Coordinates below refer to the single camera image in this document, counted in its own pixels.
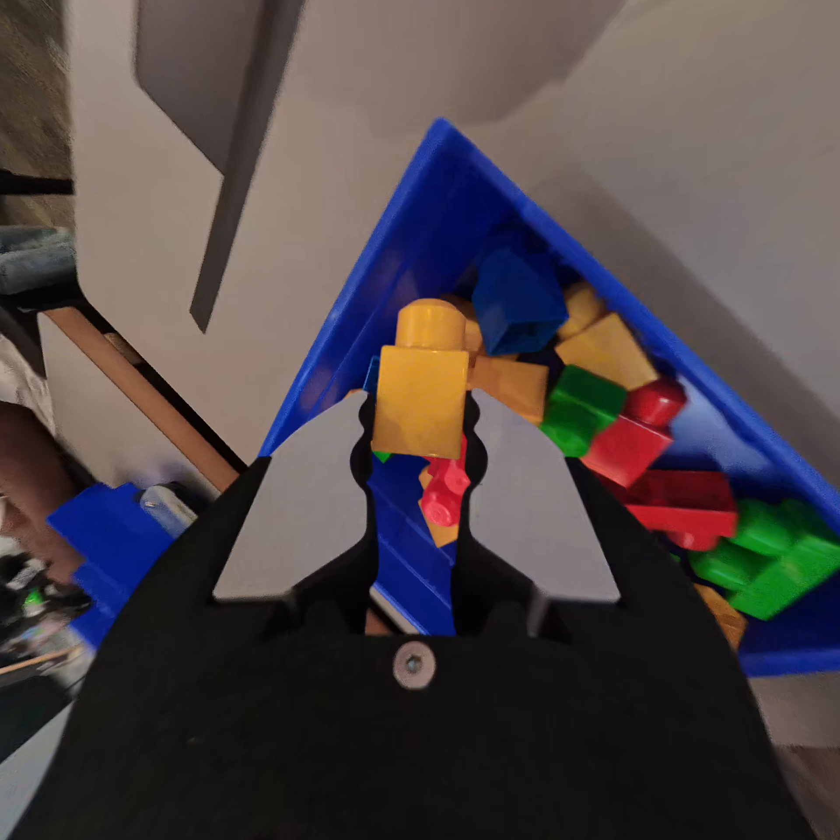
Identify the grey desk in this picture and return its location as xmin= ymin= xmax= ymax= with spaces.
xmin=66 ymin=0 xmax=840 ymax=749

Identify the pile of loose toy blocks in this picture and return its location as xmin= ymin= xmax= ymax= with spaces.
xmin=354 ymin=248 xmax=840 ymax=647

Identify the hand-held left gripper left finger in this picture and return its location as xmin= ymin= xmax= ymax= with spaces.
xmin=211 ymin=392 xmax=380 ymax=634

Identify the orange single-stud block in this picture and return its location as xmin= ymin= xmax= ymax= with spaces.
xmin=371 ymin=298 xmax=471 ymax=460

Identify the blue plastic bin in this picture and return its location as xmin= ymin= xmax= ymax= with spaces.
xmin=259 ymin=118 xmax=840 ymax=677
xmin=46 ymin=482 xmax=199 ymax=651

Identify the wood-edged side table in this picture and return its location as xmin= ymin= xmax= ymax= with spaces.
xmin=36 ymin=305 xmax=240 ymax=500

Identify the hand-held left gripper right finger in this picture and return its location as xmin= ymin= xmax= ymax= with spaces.
xmin=451 ymin=388 xmax=621 ymax=634

